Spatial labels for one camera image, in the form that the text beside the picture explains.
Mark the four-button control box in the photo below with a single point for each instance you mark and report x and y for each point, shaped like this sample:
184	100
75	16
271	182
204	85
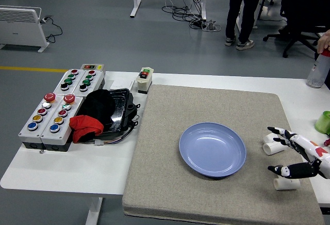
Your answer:
63	79
96	79

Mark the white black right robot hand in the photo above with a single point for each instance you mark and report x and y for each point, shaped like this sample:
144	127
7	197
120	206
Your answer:
314	150

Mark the white green-red switch box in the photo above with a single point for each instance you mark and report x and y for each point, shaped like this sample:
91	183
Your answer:
144	82

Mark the black cloth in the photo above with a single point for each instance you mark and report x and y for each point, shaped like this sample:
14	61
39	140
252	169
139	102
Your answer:
99	104

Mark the green translucent cup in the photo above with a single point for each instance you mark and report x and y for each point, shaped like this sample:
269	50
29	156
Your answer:
323	123

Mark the grey flat switch panel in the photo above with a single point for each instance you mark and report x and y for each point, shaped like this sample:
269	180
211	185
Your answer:
91	67

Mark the white paper sheet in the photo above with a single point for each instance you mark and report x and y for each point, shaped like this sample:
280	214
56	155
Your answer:
121	83

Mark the standing person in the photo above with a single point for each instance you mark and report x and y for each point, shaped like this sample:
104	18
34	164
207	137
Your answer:
245	8

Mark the white pipe tee metal end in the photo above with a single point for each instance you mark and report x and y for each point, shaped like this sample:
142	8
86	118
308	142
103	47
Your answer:
286	184

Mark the red cloth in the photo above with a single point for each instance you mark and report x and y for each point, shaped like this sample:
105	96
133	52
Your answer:
85	125

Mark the grey-brown mat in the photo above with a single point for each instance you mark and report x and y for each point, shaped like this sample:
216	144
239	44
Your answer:
206	101

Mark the white panel heater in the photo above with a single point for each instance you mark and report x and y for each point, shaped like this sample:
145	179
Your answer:
18	26

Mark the person's hand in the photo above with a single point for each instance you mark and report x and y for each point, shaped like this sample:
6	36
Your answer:
324	42

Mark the five-button control box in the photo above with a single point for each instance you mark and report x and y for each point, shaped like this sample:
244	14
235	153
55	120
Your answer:
28	132
64	129

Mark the blue round plate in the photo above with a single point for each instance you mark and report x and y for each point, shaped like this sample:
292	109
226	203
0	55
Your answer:
211	150

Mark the small dark red object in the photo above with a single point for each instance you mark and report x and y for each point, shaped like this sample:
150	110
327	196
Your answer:
327	142

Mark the clear spray bottle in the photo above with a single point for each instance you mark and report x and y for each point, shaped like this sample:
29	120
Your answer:
318	73

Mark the white power strip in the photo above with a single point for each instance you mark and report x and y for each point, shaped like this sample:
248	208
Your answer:
211	26

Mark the white table leg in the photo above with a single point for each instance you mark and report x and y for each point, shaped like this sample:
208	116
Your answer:
93	212

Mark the black plastic tray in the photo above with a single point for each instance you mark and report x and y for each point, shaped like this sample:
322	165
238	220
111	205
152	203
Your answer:
121	102

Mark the white plastic pipe tee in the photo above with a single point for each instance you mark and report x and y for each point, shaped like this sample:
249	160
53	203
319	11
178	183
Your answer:
270	149

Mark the black office chair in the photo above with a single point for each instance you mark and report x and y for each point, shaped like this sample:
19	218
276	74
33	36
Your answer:
290	3

